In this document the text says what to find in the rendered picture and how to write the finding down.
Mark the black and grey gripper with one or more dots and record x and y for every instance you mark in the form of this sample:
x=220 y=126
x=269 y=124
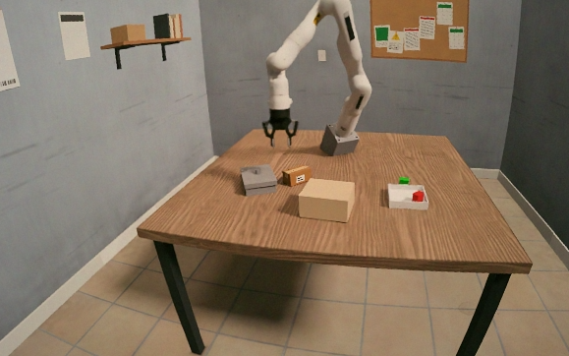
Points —
x=279 y=124

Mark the red block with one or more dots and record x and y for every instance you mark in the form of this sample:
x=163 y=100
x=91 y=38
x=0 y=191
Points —
x=418 y=196

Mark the light wooden cabinet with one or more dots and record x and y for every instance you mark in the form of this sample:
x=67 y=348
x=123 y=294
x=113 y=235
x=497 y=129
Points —
x=326 y=199

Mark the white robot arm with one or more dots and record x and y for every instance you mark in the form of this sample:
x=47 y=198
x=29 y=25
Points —
x=350 y=54

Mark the grey lid with small knob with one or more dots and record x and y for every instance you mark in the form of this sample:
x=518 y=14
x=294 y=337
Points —
x=258 y=176

